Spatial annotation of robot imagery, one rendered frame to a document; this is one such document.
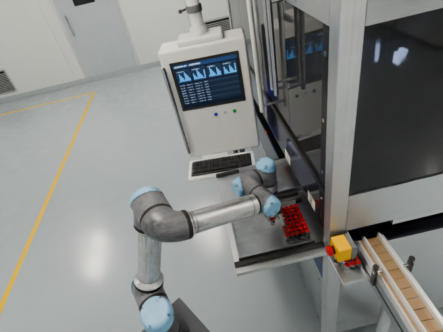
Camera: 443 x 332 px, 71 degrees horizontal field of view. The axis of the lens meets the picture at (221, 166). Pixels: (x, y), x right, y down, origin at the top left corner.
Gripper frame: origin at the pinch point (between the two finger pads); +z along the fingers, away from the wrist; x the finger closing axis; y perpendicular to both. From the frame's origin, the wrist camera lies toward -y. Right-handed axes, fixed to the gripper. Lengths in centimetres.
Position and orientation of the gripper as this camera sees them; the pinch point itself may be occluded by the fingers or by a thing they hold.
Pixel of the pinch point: (271, 217)
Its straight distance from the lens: 151.5
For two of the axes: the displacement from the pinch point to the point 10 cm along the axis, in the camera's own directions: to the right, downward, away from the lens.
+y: 1.4, 6.0, -7.9
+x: 9.7, -2.3, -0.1
